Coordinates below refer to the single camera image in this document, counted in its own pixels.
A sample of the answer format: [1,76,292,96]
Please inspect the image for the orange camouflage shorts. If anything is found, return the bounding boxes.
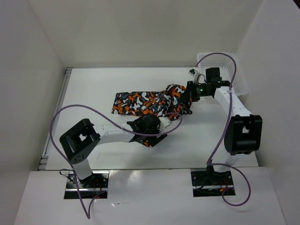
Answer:
[112,84,192,121]

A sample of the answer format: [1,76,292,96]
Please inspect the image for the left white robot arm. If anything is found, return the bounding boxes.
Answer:
[60,114,172,188]

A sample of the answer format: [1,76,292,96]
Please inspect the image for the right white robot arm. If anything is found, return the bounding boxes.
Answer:
[180,67,263,184]

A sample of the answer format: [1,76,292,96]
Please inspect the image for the white perforated plastic basket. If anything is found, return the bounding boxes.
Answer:
[197,52,249,97]

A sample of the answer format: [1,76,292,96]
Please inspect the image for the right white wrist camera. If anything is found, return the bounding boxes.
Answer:
[189,68,200,78]

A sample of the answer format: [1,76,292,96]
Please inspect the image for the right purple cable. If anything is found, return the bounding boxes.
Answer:
[193,52,252,207]

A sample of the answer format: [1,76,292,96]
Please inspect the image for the purple cable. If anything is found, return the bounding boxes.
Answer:
[50,104,183,219]
[193,52,252,207]

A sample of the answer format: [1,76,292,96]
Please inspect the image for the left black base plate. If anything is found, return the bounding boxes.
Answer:
[61,171,110,200]

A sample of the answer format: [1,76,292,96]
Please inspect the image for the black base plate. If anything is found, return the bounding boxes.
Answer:
[191,169,236,197]
[61,171,110,200]

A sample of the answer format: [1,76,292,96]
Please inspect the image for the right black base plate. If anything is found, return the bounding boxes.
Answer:
[191,169,236,197]

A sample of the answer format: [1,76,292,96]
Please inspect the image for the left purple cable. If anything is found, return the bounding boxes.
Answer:
[50,104,183,219]

